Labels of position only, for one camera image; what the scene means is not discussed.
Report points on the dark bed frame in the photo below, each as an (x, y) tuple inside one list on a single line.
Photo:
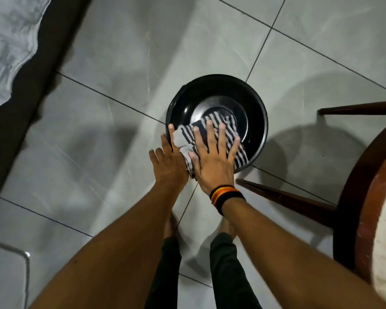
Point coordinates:
[(41, 93)]

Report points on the person's right little finger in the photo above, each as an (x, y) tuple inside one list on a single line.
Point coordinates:
[(234, 147)]

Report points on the person's left middle finger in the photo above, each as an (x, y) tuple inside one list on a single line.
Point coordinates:
[(165, 143)]

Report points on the white bedsheet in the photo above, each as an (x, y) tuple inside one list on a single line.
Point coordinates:
[(9, 44)]

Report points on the black red yellow wristband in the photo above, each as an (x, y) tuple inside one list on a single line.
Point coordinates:
[(226, 197)]

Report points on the person's leg black trousers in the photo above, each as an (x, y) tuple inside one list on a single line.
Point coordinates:
[(228, 273), (167, 276)]

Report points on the black plastic basin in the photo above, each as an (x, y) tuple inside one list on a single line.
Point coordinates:
[(225, 93)]

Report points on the person's right forearm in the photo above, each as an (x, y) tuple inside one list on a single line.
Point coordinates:
[(286, 254)]

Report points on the person's foot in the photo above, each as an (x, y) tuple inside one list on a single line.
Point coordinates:
[(227, 228), (169, 226)]

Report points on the person's right thumb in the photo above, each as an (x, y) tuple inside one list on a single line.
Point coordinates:
[(194, 162)]

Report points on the person's right middle finger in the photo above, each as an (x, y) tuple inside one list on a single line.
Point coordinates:
[(211, 136)]

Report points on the dark wooden chair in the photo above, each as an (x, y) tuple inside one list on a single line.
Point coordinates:
[(366, 196)]

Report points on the person's left forearm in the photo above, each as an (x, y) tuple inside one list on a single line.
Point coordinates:
[(122, 250)]

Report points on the black white striped cloth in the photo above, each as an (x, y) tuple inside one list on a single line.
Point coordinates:
[(182, 138)]

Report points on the person's right foot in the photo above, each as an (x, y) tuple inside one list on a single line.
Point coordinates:
[(227, 228)]

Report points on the person's right leg black trousers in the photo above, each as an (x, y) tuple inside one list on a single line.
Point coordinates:
[(228, 273)]

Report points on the person's left foot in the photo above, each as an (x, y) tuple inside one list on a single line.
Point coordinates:
[(169, 226)]

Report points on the person's left hand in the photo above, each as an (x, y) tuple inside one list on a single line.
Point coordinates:
[(169, 167)]

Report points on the person's left leg black trousers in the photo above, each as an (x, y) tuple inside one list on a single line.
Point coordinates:
[(167, 276)]

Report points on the person's right hand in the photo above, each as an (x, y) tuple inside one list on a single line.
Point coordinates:
[(214, 168)]

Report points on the person's left little finger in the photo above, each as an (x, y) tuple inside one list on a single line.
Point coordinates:
[(153, 159)]

